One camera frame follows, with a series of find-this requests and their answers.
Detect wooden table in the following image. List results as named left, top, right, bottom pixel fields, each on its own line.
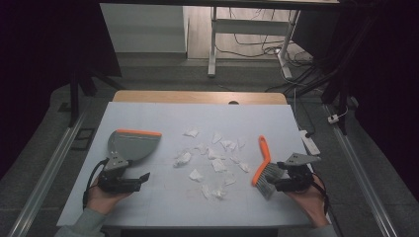
left=112, top=90, right=289, bottom=106

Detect white metal desk frame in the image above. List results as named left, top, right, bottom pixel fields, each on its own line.
left=207, top=6, right=301, bottom=80

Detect small white adapter with cable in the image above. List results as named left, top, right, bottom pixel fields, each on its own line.
left=327, top=105, right=350, bottom=125

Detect white cabinet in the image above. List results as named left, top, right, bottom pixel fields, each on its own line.
left=99, top=3, right=190, bottom=54

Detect person's left hand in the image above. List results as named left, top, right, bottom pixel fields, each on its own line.
left=86, top=179, right=132, bottom=215

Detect metal floor rail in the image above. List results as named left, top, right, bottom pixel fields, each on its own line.
left=323, top=104, right=400, bottom=237
left=6, top=108, right=91, bottom=237

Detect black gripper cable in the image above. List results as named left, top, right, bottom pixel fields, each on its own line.
left=82, top=157, right=111, bottom=210
left=311, top=173, right=331, bottom=216

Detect dark curtain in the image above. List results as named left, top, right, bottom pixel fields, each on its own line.
left=0, top=0, right=123, bottom=181
left=292, top=0, right=419, bottom=201

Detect orange brush with grey bristles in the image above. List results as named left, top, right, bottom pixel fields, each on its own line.
left=251, top=134, right=286, bottom=200

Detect grey dustpan with orange edge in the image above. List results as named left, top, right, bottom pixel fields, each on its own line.
left=107, top=128, right=163, bottom=166

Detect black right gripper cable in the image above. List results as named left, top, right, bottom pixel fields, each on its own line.
left=311, top=173, right=331, bottom=216

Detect black stand legs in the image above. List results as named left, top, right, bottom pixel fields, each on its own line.
left=58, top=63, right=126, bottom=128
left=319, top=63, right=361, bottom=136

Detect bundle of black floor cables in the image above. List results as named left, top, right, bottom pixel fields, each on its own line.
left=215, top=8, right=332, bottom=97

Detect pile of white paper scraps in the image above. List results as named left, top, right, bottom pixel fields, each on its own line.
left=172, top=127, right=251, bottom=200

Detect black rectangular floor frame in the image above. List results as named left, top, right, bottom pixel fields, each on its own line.
left=69, top=127, right=97, bottom=152

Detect person's right hand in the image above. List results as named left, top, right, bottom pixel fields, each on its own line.
left=286, top=174, right=330, bottom=229

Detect pale grey table mat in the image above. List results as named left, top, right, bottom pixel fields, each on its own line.
left=56, top=101, right=325, bottom=228

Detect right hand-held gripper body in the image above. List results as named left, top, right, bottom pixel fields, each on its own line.
left=275, top=152, right=322, bottom=193

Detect white power strip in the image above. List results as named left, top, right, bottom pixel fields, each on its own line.
left=297, top=129, right=321, bottom=157

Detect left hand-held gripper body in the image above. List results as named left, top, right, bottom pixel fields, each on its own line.
left=97, top=151, right=143, bottom=195

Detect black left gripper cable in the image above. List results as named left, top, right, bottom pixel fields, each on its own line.
left=82, top=157, right=111, bottom=210

